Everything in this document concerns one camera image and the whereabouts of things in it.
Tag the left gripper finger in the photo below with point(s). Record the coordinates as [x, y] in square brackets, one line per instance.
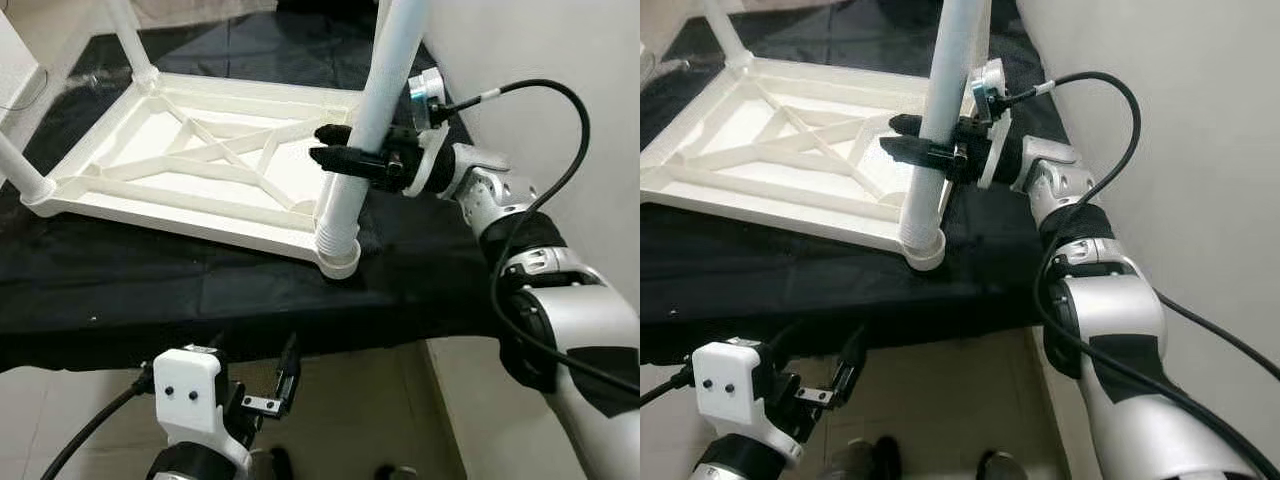
[288, 365]
[850, 360]

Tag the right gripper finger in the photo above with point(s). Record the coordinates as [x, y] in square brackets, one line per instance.
[903, 123]
[333, 134]
[915, 150]
[345, 163]

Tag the white plastic table leg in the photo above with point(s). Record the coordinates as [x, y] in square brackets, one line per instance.
[385, 70]
[25, 170]
[950, 70]
[725, 35]
[130, 45]

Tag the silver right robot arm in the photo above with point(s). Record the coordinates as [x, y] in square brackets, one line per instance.
[1110, 320]
[570, 320]

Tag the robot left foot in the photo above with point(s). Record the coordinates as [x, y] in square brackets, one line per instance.
[860, 460]
[270, 465]

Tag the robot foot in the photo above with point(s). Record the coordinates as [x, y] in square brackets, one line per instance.
[860, 460]
[270, 465]
[398, 472]
[1000, 468]

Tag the black tablecloth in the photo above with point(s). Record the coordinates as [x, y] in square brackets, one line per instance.
[800, 290]
[200, 290]

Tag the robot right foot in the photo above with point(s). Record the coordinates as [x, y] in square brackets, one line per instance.
[1000, 468]
[398, 472]

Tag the beige stone bench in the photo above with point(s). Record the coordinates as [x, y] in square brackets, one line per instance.
[200, 10]

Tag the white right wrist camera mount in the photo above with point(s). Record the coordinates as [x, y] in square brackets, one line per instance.
[437, 150]
[992, 160]

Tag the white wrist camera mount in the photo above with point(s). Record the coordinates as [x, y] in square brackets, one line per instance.
[437, 150]
[190, 390]
[992, 160]
[725, 380]

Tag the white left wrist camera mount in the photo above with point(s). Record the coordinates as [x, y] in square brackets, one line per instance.
[190, 390]
[725, 380]

